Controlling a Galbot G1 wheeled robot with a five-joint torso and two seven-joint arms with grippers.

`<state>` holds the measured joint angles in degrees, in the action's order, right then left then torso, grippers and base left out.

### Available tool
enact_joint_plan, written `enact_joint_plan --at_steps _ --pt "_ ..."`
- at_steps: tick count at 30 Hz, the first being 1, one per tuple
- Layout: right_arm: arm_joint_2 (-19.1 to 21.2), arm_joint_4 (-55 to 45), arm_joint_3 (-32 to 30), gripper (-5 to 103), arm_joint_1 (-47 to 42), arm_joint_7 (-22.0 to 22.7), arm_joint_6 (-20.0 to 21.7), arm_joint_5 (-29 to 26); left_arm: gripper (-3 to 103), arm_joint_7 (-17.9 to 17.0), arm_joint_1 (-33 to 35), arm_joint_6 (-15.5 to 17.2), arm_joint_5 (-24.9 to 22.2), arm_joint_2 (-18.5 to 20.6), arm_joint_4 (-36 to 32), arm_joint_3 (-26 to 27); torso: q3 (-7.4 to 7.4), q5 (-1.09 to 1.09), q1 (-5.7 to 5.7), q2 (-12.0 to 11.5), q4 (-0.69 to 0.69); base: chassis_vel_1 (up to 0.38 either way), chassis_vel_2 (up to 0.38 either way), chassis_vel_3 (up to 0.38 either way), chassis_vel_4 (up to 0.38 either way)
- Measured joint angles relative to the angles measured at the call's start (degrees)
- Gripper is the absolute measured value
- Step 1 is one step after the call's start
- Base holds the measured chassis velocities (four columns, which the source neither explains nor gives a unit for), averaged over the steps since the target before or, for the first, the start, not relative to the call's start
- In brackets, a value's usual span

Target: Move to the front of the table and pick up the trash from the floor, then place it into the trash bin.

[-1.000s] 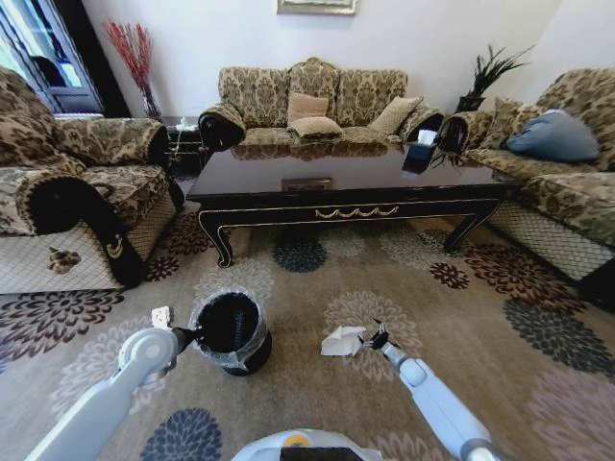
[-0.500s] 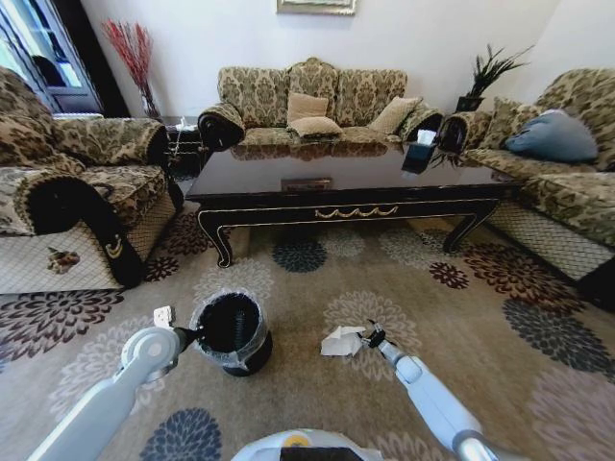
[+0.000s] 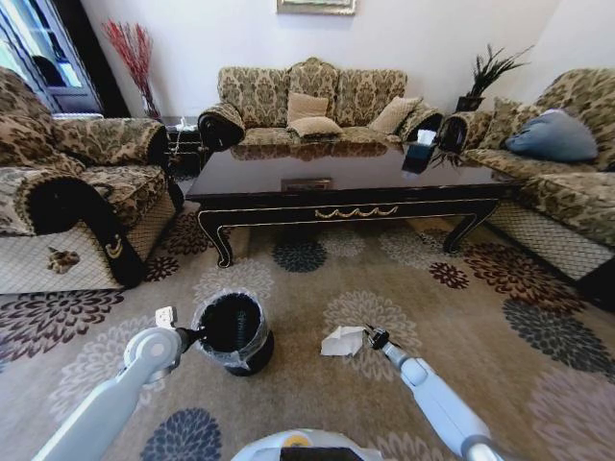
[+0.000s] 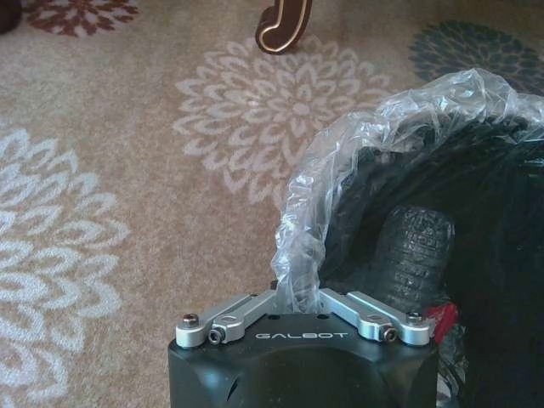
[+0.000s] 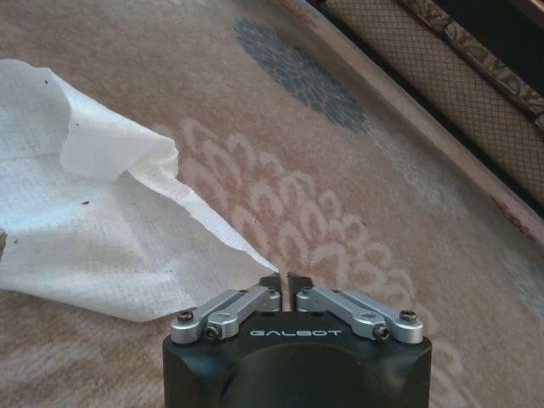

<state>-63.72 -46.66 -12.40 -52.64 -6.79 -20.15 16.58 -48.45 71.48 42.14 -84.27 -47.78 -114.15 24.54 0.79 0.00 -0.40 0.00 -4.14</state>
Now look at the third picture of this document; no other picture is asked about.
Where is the white paper trash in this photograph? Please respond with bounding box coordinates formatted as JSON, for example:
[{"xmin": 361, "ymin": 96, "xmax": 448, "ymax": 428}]
[{"xmin": 320, "ymin": 325, "xmax": 367, "ymax": 358}]

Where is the floral sofa with blue cushion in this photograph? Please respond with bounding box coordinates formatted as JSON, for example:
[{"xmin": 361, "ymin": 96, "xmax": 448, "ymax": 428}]
[{"xmin": 438, "ymin": 66, "xmax": 615, "ymax": 291}]

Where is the beige textured leaning cushion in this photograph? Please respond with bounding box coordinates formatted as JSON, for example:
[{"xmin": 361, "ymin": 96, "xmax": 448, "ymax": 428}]
[{"xmin": 368, "ymin": 96, "xmax": 425, "ymax": 136}]

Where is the floral patterned rug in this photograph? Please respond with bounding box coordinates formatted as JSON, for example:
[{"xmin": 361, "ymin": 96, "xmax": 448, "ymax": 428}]
[{"xmin": 0, "ymin": 191, "xmax": 615, "ymax": 461}]

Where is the floral three-seat sofa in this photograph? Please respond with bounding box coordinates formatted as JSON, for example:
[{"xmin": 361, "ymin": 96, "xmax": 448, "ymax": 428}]
[{"xmin": 197, "ymin": 57, "xmax": 446, "ymax": 151}]

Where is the dark glass door cabinet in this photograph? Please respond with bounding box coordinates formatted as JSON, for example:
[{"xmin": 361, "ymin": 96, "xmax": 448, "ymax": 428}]
[{"xmin": 0, "ymin": 0, "xmax": 118, "ymax": 119}]

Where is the red branch decoration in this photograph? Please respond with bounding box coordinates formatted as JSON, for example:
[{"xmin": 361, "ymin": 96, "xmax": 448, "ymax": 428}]
[{"xmin": 101, "ymin": 18, "xmax": 163, "ymax": 122}]

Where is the dark side table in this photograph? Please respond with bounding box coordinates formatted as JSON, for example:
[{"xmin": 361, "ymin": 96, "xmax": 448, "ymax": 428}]
[{"xmin": 161, "ymin": 114, "xmax": 204, "ymax": 180}]

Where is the floral armchair with black arm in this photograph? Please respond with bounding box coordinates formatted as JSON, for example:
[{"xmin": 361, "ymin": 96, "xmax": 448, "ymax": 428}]
[{"xmin": 0, "ymin": 65, "xmax": 186, "ymax": 295}]

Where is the dark tissue box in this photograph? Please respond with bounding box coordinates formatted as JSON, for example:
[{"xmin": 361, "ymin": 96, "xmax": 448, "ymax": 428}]
[{"xmin": 401, "ymin": 129, "xmax": 440, "ymax": 175}]

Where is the blue grey cushion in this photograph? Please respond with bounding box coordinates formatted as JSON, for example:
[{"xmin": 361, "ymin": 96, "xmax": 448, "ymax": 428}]
[{"xmin": 504, "ymin": 109, "xmax": 600, "ymax": 162}]

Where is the green plant in black pot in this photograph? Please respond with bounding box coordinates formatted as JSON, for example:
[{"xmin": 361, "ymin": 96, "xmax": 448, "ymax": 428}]
[{"xmin": 455, "ymin": 43, "xmax": 535, "ymax": 114}]

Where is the white robot front shell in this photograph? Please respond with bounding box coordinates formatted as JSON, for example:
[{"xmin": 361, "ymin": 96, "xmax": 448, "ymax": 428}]
[{"xmin": 230, "ymin": 428, "xmax": 386, "ymax": 461}]

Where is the plain beige upright cushion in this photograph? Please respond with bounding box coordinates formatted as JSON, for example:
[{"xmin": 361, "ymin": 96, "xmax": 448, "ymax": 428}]
[{"xmin": 285, "ymin": 91, "xmax": 332, "ymax": 127}]

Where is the dark glossy coffee table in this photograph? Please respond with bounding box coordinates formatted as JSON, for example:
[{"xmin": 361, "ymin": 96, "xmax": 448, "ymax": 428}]
[{"xmin": 184, "ymin": 140, "xmax": 526, "ymax": 269}]

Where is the floral patterned cushion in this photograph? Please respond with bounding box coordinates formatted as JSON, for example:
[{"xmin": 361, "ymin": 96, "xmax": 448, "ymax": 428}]
[{"xmin": 477, "ymin": 96, "xmax": 535, "ymax": 151}]

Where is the black bin with clear liner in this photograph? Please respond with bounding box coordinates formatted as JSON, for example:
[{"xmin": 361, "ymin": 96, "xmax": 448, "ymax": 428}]
[{"xmin": 191, "ymin": 287, "xmax": 276, "ymax": 377}]

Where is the plain beige flat cushion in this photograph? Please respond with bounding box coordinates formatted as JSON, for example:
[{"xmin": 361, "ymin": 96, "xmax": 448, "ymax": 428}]
[{"xmin": 287, "ymin": 116, "xmax": 344, "ymax": 137}]

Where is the gold picture frame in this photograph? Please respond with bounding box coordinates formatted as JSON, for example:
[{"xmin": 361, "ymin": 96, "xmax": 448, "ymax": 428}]
[{"xmin": 275, "ymin": 0, "xmax": 358, "ymax": 16}]

